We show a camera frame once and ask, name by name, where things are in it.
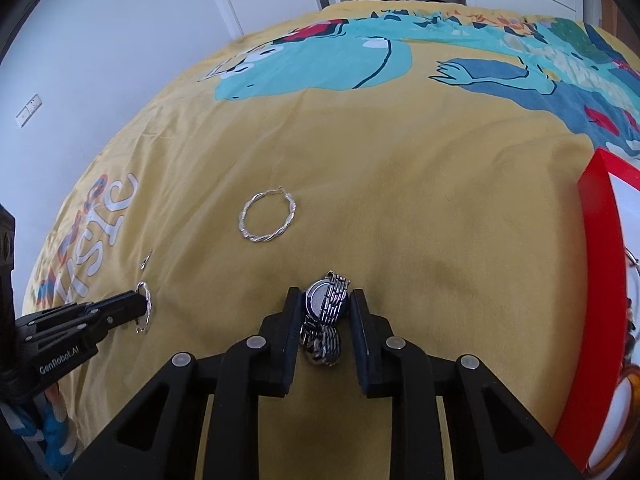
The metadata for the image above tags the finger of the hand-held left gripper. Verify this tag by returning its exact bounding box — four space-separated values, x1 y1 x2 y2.
22 310 151 362
15 290 151 334

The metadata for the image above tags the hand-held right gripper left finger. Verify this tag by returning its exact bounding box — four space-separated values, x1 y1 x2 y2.
62 286 304 480

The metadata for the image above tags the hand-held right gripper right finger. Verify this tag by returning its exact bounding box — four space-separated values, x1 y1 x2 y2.
348 288 587 480

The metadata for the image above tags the silver metal wristwatch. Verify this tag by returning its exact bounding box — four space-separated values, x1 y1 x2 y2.
299 270 354 367

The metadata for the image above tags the twisted silver hoop earring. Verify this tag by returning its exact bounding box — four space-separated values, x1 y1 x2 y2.
134 281 154 335
238 186 297 243

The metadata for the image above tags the red cardboard box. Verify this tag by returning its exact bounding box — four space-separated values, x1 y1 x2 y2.
554 149 640 480

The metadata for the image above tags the orange amber bangle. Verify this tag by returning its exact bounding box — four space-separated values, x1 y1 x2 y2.
582 360 640 480

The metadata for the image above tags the blue and white bag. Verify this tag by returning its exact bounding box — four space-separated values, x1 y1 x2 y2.
12 384 78 478

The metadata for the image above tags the yellow printed blanket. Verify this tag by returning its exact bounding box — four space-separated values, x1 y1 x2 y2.
22 0 640 480

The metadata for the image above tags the brown wooden headboard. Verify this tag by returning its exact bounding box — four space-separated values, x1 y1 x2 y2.
599 0 640 72

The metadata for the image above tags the white wall switch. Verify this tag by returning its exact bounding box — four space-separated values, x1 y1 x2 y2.
15 92 42 129

